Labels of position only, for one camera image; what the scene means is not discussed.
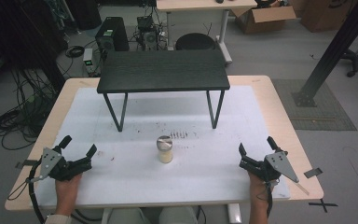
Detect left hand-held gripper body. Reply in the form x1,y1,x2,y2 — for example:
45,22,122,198
28,147,93,183

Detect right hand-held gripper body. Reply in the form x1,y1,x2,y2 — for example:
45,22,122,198
239,150,300,185

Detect glass jar with metal lid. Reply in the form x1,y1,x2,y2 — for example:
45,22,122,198
156,134,174,164

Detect person's left hand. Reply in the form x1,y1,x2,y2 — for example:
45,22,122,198
54,173,83,217

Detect person's right hand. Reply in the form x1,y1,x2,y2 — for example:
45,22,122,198
248,172,274,213

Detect grey tape strip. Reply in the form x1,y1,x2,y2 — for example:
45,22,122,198
303,167,324,179
14,159,39,170

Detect grey floor mat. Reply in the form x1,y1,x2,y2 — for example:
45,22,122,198
271,77,357,132

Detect black tape cross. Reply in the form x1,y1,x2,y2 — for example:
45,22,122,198
308,198,339,214

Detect white table mat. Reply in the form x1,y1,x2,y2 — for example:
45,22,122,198
34,85,292,210

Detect white power supply box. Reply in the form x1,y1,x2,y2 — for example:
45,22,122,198
82,48,103,77

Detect person's legs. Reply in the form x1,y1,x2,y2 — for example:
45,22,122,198
107,206,199,224

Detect small black shelf table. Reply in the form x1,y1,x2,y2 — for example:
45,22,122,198
96,49,231,133

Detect black metal beam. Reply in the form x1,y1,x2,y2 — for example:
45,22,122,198
291,0,358,108

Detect black computer tower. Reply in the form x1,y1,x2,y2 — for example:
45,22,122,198
94,16,131,61

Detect round black stool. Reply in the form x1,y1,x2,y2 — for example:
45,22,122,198
174,32,217,51

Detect dark curtain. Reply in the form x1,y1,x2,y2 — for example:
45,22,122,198
0,0,69,94

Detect open cardboard box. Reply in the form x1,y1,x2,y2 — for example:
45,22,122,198
230,4,297,35

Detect open electronics unit with fan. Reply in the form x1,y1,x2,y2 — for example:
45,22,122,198
135,15,161,51

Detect closed cardboard box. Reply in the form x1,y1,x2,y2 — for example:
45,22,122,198
300,0,357,34

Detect light wooden desk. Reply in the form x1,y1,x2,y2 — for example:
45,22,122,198
156,0,258,65

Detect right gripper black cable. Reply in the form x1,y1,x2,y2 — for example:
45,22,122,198
262,181,275,218

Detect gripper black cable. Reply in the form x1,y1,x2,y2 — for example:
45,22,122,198
262,181,275,218
7,160,57,224

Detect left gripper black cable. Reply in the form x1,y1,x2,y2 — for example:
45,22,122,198
7,160,57,224

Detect bundle of black cables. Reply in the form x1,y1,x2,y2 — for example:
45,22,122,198
0,66,62,151

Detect coiled black cable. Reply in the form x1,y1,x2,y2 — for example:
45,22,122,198
64,45,86,59

